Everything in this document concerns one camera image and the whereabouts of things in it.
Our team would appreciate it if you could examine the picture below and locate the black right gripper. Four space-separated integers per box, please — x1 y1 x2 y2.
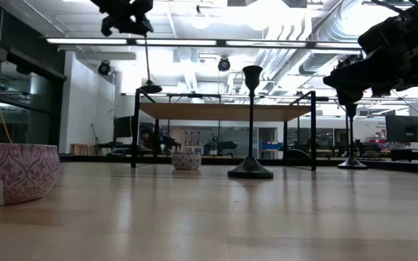
323 1 418 107

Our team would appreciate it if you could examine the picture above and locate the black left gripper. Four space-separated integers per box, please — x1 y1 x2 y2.
89 0 155 37

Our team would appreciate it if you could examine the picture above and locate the tall black candlestick holder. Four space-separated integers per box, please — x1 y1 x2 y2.
140 35 163 94

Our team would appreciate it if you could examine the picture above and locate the patterned candle tin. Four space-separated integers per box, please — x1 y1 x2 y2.
0 142 61 208
171 151 202 171

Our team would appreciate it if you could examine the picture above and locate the long ceiling light bar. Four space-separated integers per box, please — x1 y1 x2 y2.
45 37 363 51

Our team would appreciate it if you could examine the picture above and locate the black computer monitor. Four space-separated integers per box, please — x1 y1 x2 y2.
113 115 134 139
385 115 418 144

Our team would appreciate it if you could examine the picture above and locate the black desk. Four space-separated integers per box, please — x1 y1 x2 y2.
390 147 418 164

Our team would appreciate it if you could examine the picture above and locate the blue box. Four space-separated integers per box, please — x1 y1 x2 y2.
261 141 284 152

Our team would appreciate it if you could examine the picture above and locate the person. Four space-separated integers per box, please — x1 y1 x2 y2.
139 127 159 150

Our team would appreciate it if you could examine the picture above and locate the wooden crate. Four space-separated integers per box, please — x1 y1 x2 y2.
70 143 94 157

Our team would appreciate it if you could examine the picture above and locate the small green background plant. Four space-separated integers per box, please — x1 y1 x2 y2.
208 133 220 156

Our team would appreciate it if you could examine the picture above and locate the silver ventilation duct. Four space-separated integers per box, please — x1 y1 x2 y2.
298 0 406 76

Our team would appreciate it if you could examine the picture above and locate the wooden shelf with black frame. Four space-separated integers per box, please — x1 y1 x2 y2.
131 88 319 172

